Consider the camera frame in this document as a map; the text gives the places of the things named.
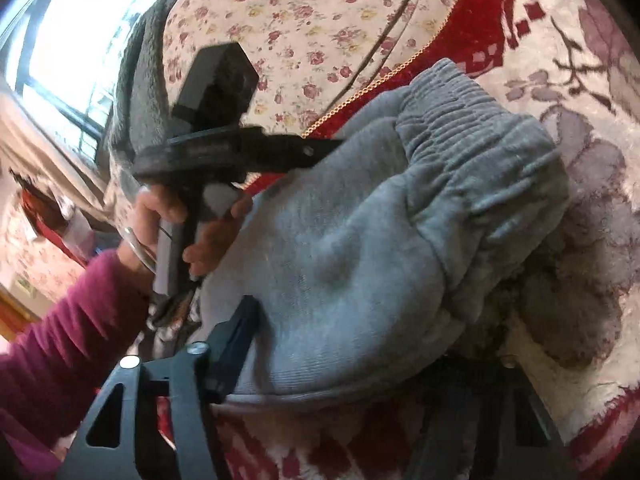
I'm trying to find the light grey fleece pants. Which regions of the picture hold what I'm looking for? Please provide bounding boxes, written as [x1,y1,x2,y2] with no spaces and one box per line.
[200,60,568,411]

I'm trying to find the person's left hand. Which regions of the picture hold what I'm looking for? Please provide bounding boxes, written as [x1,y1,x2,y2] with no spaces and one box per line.
[117,185,253,285]

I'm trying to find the green fuzzy buttoned jacket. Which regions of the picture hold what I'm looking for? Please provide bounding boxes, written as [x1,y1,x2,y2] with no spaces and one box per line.
[104,0,189,221]

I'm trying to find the floral quilted bedspread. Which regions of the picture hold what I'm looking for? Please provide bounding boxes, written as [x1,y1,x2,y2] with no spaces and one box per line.
[102,0,471,231]

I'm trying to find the magenta sleeved left forearm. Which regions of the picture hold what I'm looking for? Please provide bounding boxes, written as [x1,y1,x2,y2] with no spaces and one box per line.
[1,247,153,479]

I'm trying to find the window with metal grille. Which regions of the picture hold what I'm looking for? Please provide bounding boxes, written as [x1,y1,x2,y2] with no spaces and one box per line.
[1,0,156,162]

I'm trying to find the beige curtain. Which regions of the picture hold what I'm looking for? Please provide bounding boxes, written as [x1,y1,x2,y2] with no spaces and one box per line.
[1,80,113,222]

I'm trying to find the red floral plush blanket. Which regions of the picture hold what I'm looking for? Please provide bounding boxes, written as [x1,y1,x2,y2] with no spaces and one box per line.
[154,0,640,480]

